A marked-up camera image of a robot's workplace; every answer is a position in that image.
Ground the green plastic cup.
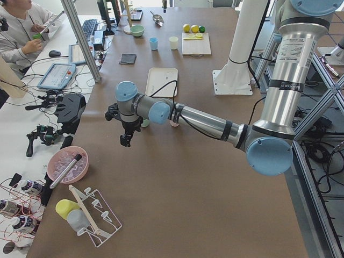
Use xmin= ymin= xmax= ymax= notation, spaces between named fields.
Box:
xmin=141 ymin=119 xmax=150 ymax=128

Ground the pink plastic cup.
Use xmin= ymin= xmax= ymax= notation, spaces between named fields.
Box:
xmin=169 ymin=120 xmax=180 ymax=127

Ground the blue plastic cup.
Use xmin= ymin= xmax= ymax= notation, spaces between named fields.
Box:
xmin=149 ymin=37 xmax=159 ymax=51

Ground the cream plastic cup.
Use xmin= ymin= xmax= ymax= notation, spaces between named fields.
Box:
xmin=169 ymin=36 xmax=179 ymax=50

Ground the cream plastic tray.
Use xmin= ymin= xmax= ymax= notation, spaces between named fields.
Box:
xmin=145 ymin=67 xmax=178 ymax=98

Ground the metal muddler tube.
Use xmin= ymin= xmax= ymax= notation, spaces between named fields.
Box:
xmin=49 ymin=154 xmax=82 ymax=189

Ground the pink bowl with ice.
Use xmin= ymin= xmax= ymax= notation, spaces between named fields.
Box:
xmin=47 ymin=146 xmax=90 ymax=184

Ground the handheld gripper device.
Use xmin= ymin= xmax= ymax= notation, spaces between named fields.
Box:
xmin=26 ymin=125 xmax=62 ymax=157

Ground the dark grey cloth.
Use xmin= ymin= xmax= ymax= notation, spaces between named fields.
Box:
xmin=119 ymin=53 xmax=137 ymax=65

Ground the yellow cup on rack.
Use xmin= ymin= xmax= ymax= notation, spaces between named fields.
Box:
xmin=55 ymin=199 xmax=80 ymax=220

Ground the blue teach pendant tablet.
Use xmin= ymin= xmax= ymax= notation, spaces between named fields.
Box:
xmin=37 ymin=63 xmax=76 ymax=90

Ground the grey cup on rack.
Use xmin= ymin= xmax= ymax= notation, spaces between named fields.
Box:
xmin=67 ymin=209 xmax=90 ymax=232

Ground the green bowl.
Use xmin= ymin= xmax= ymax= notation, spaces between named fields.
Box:
xmin=130 ymin=25 xmax=145 ymax=37

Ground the wooden cup tree stand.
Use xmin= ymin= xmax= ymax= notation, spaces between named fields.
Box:
xmin=120 ymin=0 xmax=132 ymax=35

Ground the black computer mouse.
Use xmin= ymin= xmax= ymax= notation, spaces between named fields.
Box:
xmin=48 ymin=50 xmax=61 ymax=58

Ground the wooden cutting board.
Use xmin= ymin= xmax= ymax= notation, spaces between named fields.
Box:
xmin=182 ymin=32 xmax=211 ymax=56

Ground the black keyboard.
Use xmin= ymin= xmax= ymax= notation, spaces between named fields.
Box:
xmin=82 ymin=19 xmax=98 ymax=41

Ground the metal scoop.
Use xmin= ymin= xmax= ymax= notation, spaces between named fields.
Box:
xmin=150 ymin=10 xmax=164 ymax=27

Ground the yellow plastic knife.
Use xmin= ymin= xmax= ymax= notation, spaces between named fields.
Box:
xmin=183 ymin=37 xmax=203 ymax=40

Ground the yellow lemon left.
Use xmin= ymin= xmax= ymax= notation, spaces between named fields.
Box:
xmin=183 ymin=24 xmax=190 ymax=33

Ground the yellow lemon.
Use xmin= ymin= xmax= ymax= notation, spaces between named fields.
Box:
xmin=183 ymin=24 xmax=190 ymax=33
xmin=191 ymin=25 xmax=199 ymax=33

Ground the lemon half slice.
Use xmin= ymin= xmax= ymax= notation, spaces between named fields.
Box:
xmin=195 ymin=33 xmax=203 ymax=39

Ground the yellow lemon middle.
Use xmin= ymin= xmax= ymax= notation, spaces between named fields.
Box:
xmin=191 ymin=25 xmax=199 ymax=33

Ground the green lime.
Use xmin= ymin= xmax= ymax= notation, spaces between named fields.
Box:
xmin=199 ymin=26 xmax=206 ymax=33

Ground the seated person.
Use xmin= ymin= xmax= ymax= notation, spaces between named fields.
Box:
xmin=1 ymin=0 xmax=62 ymax=74

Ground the white wire cup rack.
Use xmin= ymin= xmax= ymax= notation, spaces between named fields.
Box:
xmin=69 ymin=185 xmax=123 ymax=248

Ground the aluminium frame post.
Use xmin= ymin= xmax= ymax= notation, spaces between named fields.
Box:
xmin=61 ymin=0 xmax=101 ymax=83

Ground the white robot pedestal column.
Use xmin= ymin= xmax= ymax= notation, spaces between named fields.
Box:
xmin=213 ymin=0 xmax=269 ymax=96

